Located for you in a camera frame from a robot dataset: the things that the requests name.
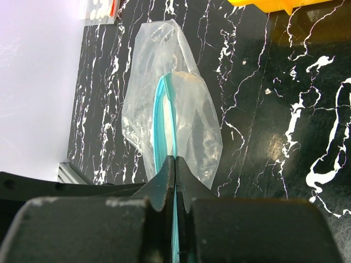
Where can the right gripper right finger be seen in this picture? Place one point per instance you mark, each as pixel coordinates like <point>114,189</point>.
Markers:
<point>213,229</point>

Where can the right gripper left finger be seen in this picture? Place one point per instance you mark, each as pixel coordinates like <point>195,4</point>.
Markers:
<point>43,221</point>

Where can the clear bag teal zipper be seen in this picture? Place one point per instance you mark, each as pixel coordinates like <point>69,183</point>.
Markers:
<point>168,115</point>

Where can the black marble table mat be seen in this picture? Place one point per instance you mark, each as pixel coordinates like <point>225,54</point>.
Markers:
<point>280,84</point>

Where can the yellow plastic fruit tray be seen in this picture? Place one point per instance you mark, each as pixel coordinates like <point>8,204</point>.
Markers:
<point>268,6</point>

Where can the aluminium frame rail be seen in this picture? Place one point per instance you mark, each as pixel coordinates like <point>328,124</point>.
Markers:
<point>69,174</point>

